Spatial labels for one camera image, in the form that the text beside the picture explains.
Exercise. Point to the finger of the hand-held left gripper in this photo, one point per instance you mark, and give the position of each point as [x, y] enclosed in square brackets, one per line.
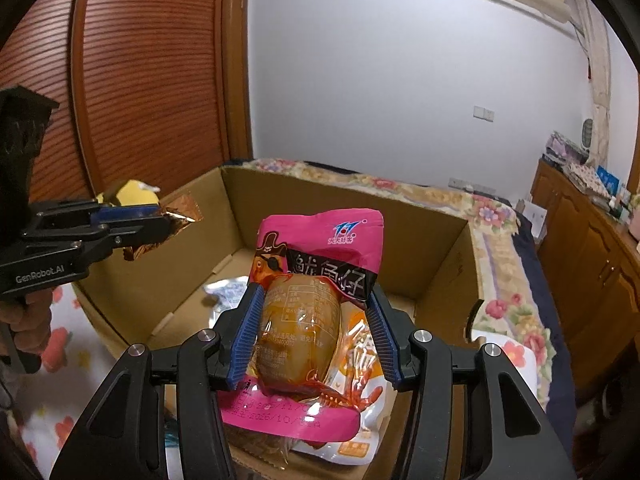
[100, 240]
[127, 213]

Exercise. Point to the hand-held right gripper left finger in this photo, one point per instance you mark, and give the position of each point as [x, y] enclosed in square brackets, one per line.
[245, 340]

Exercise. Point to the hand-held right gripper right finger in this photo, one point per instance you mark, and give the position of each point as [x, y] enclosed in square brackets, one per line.
[382, 345]

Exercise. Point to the clear snack packet orange label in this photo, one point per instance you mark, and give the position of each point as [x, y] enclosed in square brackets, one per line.
[360, 375]

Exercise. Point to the silver snack packet blue label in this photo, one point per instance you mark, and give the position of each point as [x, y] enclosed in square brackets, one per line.
[225, 294]

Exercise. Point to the copper foil snack packet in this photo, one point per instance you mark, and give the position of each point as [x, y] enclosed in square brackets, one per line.
[180, 210]

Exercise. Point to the brown cardboard box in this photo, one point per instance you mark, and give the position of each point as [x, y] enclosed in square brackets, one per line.
[430, 260]

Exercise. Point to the pink snack packet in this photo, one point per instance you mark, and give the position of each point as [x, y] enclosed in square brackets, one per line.
[320, 230]

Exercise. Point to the person's left hand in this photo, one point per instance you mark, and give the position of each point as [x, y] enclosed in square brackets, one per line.
[30, 310]

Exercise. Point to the yellow plush toy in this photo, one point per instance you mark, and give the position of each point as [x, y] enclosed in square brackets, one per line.
[127, 191]

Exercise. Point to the strawberry print tablecloth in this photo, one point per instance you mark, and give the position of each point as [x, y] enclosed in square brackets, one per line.
[65, 340]

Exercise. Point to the wooden slatted wardrobe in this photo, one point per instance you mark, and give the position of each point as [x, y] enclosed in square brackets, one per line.
[150, 85]

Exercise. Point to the dark blue bed sheet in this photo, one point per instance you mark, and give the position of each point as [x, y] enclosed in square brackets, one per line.
[550, 310]

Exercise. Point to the wooden cabinet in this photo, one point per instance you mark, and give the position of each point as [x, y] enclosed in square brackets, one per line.
[590, 260]

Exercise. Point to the folded patterned fabric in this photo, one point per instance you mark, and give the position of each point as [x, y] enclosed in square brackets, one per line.
[587, 180]

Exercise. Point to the stack of purple packs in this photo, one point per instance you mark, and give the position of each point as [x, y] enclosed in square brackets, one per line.
[565, 150]

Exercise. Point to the blue box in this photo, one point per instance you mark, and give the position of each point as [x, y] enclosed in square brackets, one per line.
[609, 181]

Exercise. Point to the small white fan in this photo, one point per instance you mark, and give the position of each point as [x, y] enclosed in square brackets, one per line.
[588, 135]

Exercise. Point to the cream patterned curtain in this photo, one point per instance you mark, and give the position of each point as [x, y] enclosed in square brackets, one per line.
[600, 85]

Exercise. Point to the white light switch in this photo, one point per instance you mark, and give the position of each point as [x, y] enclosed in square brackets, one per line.
[483, 113]

